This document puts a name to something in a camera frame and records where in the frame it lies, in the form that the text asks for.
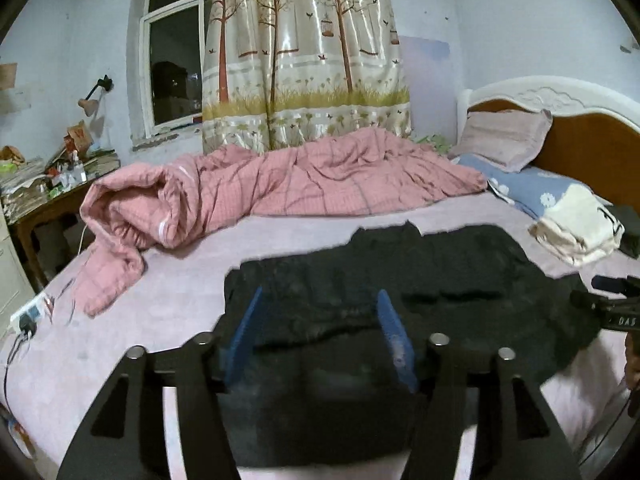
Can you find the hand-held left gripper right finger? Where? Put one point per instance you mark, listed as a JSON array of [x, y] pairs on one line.
[[397, 345]]

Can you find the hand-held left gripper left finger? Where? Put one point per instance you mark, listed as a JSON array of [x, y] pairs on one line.
[[245, 340]]

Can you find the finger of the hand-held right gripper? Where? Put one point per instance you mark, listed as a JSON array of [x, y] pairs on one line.
[[610, 284], [587, 305]]

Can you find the black puffer jacket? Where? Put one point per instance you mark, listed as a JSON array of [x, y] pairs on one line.
[[325, 285]]

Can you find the folded cream clothes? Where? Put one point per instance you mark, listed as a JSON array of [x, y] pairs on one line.
[[575, 230]]

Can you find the person's right hand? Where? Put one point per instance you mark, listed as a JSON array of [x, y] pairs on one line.
[[632, 360]]

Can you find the blue floral pillow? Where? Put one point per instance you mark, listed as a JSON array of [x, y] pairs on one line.
[[530, 185]]

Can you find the white and wooden headboard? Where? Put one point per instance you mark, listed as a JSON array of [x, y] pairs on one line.
[[590, 150]]

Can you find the pink checked quilt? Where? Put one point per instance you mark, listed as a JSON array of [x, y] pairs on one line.
[[300, 180]]

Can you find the dusty pink pillow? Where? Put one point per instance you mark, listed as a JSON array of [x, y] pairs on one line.
[[500, 135]]

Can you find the green floral cloth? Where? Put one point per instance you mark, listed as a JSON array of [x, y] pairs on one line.
[[434, 144]]

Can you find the white power strip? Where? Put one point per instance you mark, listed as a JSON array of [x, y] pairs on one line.
[[32, 312]]

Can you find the wooden desk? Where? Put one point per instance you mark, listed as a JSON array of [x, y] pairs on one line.
[[45, 215]]

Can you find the white drawer cabinet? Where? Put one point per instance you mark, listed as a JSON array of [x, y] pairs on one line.
[[12, 270]]

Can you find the orange cardboard box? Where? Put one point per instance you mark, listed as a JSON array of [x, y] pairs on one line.
[[77, 137]]

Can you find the tree print curtain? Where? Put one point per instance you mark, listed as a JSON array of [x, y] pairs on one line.
[[300, 60]]

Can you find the white framed window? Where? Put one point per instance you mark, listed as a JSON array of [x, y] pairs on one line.
[[175, 60]]

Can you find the black desk lamp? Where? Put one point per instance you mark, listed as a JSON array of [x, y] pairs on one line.
[[95, 92]]

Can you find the pale purple wall sheet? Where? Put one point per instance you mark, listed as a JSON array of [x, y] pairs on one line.
[[425, 80]]

